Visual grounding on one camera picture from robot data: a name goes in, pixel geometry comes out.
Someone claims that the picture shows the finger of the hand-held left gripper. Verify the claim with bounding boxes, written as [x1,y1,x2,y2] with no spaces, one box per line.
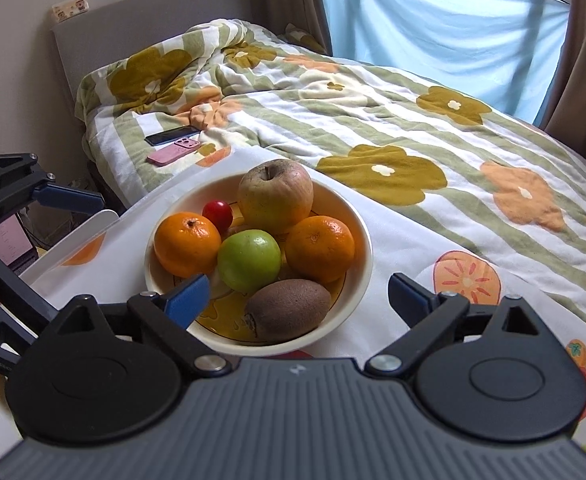
[0,245,62,342]
[0,152,106,216]

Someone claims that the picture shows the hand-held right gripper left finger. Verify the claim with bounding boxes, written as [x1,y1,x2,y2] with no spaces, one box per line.
[48,273,234,379]

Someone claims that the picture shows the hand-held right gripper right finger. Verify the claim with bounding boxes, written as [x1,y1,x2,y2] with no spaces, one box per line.
[365,272,548,378]

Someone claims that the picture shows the orange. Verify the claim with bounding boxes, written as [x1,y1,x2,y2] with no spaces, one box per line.
[285,215,356,283]
[154,212,222,278]

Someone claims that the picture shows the yellow duck print plate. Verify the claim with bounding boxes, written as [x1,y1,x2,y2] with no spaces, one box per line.
[144,172,374,358]

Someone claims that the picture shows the green apple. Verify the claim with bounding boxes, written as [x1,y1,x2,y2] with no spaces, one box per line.
[217,229,282,292]

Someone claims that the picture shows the red cherry tomato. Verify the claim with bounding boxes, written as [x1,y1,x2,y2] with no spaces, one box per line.
[202,200,234,234]

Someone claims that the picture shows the brown kiwi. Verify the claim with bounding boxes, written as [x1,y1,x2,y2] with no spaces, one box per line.
[244,279,332,340]

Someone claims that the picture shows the wrinkled yellow apple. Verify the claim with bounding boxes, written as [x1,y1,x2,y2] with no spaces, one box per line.
[238,158,314,235]

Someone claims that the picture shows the white persimmon print tablecloth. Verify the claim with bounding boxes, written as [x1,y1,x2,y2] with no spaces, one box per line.
[0,147,586,466]

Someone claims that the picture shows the laptop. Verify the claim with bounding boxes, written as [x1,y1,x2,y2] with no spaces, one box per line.
[0,211,40,275]

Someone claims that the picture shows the pink phone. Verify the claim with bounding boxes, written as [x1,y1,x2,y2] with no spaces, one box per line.
[147,137,202,167]

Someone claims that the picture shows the black phone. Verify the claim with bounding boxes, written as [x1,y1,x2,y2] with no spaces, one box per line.
[144,126,201,147]

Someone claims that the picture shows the floral striped blanket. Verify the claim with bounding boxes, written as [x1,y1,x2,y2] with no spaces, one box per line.
[75,19,586,341]

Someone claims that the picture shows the grey headboard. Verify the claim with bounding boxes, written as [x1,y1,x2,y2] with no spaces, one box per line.
[53,0,254,128]

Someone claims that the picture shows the small printed pouch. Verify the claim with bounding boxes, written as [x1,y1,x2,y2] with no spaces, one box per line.
[51,0,90,24]

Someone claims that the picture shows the light blue window cloth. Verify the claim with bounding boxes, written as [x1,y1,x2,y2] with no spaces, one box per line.
[318,0,571,128]

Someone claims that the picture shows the floral pillow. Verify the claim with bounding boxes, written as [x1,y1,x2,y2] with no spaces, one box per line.
[277,22,324,54]

